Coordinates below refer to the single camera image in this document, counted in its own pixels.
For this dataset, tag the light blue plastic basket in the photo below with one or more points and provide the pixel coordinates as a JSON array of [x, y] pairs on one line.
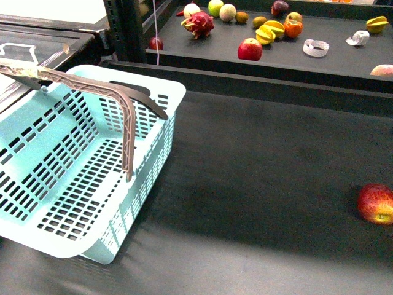
[[63, 190]]

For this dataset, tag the small dark red fruit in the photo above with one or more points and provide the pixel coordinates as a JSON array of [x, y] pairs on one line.
[[156, 43]]

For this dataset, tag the red apple on shelf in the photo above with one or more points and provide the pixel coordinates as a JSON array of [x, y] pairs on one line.
[[250, 49]]

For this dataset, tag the pink dragon fruit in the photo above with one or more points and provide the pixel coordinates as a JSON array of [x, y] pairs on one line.
[[199, 24]]

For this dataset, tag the yellow star fruit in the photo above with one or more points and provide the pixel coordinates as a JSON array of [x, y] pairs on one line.
[[265, 35], [276, 27], [376, 25]]

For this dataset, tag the brown kiwi fruit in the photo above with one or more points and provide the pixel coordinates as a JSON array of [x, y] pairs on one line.
[[258, 21], [241, 17]]

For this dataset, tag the white round fruit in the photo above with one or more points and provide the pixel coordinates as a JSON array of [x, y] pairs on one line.
[[191, 9]]

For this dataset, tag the beige round melon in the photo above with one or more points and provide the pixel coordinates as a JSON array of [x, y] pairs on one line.
[[227, 12]]

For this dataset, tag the green apple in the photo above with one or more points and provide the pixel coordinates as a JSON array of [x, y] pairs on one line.
[[214, 7]]

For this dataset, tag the orange persimmon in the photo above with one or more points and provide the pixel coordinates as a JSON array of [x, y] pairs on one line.
[[292, 28]]

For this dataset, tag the dark purple fruit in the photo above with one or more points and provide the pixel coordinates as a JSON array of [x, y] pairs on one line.
[[279, 8]]

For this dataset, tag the red yellow apple behind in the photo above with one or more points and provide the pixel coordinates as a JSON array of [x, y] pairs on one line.
[[294, 16]]

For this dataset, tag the black metal shelf tray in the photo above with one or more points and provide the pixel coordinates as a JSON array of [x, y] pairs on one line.
[[319, 55]]

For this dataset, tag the red apple on table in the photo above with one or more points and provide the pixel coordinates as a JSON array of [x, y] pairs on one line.
[[374, 203]]

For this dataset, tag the pink peach at edge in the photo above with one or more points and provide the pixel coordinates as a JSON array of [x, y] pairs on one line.
[[384, 70]]

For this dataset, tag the yellow star fruit right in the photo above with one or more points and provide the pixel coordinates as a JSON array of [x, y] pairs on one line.
[[376, 25]]

